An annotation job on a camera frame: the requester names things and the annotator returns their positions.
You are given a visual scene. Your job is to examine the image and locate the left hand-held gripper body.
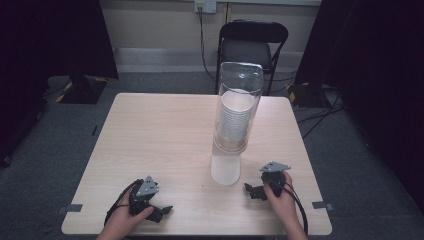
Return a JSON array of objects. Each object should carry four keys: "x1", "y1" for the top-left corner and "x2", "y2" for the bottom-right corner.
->
[{"x1": 128, "y1": 175, "x2": 160, "y2": 217}]

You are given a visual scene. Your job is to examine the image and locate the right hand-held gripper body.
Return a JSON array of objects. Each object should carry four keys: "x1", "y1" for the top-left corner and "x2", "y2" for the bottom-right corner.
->
[{"x1": 259, "y1": 161, "x2": 292, "y2": 198}]

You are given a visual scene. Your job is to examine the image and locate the person's right hand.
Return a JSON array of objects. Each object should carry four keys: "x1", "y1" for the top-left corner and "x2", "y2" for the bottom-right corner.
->
[{"x1": 262, "y1": 171, "x2": 302, "y2": 231}]

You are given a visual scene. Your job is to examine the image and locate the person's left hand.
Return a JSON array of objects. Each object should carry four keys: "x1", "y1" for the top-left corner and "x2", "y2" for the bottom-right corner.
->
[{"x1": 99, "y1": 189, "x2": 155, "y2": 236}]

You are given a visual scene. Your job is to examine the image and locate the white paper cup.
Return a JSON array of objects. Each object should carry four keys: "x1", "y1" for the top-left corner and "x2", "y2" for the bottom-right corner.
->
[{"x1": 209, "y1": 146, "x2": 242, "y2": 187}]

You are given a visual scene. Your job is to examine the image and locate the grey tape strip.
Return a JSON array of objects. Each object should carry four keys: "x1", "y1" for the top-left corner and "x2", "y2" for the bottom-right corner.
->
[
  {"x1": 57, "y1": 203, "x2": 84, "y2": 215},
  {"x1": 311, "y1": 200, "x2": 335, "y2": 212}
]

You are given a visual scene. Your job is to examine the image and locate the stack of white paper cups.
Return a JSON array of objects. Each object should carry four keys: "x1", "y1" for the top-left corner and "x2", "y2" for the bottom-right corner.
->
[{"x1": 218, "y1": 89, "x2": 256, "y2": 143}]

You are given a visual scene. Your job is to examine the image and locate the clear plastic cup dispenser tube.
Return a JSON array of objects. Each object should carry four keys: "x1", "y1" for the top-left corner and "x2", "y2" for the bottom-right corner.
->
[{"x1": 212, "y1": 61, "x2": 265, "y2": 155}]

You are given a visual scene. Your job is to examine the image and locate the black stand base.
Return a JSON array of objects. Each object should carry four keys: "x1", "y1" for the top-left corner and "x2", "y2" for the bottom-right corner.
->
[
  {"x1": 285, "y1": 81, "x2": 326, "y2": 109},
  {"x1": 55, "y1": 75, "x2": 109, "y2": 105}
]

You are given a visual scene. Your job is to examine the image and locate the black folding chair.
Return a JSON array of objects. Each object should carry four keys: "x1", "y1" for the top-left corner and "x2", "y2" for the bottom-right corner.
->
[{"x1": 214, "y1": 19, "x2": 290, "y2": 97}]

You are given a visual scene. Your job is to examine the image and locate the right hand-held gripper black cable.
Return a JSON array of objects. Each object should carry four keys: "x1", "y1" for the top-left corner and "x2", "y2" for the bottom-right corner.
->
[{"x1": 270, "y1": 179, "x2": 310, "y2": 237}]

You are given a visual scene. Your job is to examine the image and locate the black floor cables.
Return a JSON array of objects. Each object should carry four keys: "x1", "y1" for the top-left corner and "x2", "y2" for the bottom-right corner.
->
[{"x1": 294, "y1": 84, "x2": 346, "y2": 140}]

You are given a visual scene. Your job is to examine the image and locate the black wall socket cable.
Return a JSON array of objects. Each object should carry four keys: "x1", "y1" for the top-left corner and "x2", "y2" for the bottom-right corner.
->
[{"x1": 198, "y1": 5, "x2": 218, "y2": 82}]

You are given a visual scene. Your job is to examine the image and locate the white wall socket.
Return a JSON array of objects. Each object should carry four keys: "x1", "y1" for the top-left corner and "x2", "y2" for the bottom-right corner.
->
[{"x1": 194, "y1": 0, "x2": 218, "y2": 15}]

